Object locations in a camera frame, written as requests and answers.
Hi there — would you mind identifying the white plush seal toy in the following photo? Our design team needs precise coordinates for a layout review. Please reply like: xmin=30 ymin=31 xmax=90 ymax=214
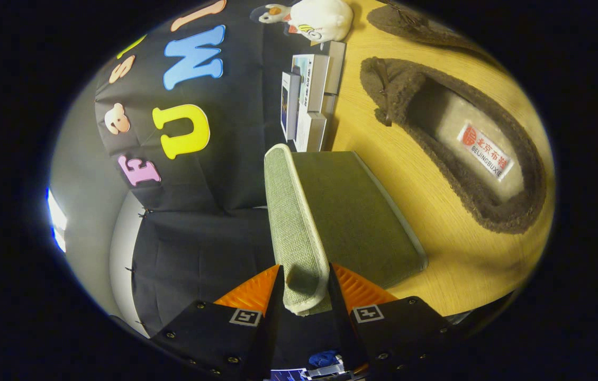
xmin=289 ymin=0 xmax=355 ymax=44

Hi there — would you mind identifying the black book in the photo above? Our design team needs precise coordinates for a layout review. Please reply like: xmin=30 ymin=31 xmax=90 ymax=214
xmin=322 ymin=41 xmax=347 ymax=120

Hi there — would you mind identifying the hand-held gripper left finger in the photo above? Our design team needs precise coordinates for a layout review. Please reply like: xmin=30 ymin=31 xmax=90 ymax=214
xmin=151 ymin=265 xmax=285 ymax=381

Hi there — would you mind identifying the brown fleece shoe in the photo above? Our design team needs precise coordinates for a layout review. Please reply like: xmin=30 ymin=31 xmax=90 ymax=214
xmin=367 ymin=2 xmax=495 ymax=56
xmin=359 ymin=57 xmax=548 ymax=235

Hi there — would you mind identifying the light blue cover book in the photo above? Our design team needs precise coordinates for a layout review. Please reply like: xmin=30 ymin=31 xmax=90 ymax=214
xmin=292 ymin=53 xmax=330 ymax=113

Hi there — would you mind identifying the green fabric storage box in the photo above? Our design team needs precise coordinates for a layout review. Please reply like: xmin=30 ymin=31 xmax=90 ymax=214
xmin=264 ymin=143 xmax=429 ymax=317

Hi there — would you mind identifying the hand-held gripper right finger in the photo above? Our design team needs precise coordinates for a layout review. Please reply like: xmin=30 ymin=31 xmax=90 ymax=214
xmin=328 ymin=263 xmax=456 ymax=379

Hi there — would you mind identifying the white book with dark picture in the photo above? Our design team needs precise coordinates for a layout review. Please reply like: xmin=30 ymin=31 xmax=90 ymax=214
xmin=280 ymin=71 xmax=302 ymax=141

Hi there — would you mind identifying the plain white book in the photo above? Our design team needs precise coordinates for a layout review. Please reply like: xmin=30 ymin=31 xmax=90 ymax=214
xmin=295 ymin=111 xmax=328 ymax=153

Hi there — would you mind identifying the large ceiling light panel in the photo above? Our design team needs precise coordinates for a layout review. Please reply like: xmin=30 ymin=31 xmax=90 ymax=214
xmin=46 ymin=187 xmax=68 ymax=253

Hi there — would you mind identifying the grey penguin plush toy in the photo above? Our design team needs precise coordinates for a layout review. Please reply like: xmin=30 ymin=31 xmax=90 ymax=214
xmin=250 ymin=3 xmax=294 ymax=27

